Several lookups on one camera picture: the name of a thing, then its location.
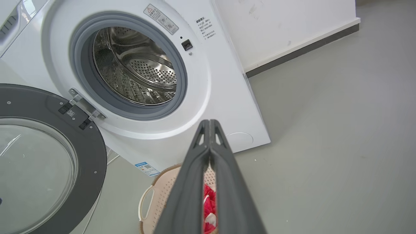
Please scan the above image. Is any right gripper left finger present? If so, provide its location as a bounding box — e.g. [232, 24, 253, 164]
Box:
[154, 120, 211, 234]

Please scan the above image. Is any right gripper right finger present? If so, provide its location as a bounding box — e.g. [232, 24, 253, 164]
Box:
[211, 120, 267, 234]

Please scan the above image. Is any round black glass washer door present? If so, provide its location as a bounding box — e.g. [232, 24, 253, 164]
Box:
[0, 84, 108, 234]

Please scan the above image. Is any white front-load washing machine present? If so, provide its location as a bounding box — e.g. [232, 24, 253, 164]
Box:
[0, 0, 271, 173]

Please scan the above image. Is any stainless steel washer drum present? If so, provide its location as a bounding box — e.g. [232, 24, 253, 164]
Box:
[93, 27, 177, 105]

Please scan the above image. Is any metal door hinge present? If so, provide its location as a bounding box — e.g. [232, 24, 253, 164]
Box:
[68, 88, 107, 121]

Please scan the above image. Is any grey rubber door gasket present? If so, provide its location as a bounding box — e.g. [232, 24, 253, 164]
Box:
[69, 12, 188, 121]

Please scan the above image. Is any cream perforated laundry basket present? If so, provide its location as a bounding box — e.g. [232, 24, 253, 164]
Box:
[138, 163, 218, 234]

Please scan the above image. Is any red and white garment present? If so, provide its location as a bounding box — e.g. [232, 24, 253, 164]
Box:
[203, 184, 217, 234]

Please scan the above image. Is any blue energy label sticker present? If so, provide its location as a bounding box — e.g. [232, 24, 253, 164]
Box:
[135, 162, 160, 176]

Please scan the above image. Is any round white filter cover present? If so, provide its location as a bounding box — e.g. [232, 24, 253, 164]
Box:
[227, 132, 254, 152]

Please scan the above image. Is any black skirting strip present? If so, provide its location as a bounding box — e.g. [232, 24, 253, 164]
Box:
[245, 23, 360, 78]

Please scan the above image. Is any black text sticker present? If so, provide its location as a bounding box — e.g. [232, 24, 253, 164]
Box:
[195, 16, 216, 41]

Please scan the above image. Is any grey warning sticker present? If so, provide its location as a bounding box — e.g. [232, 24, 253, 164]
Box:
[144, 4, 179, 35]

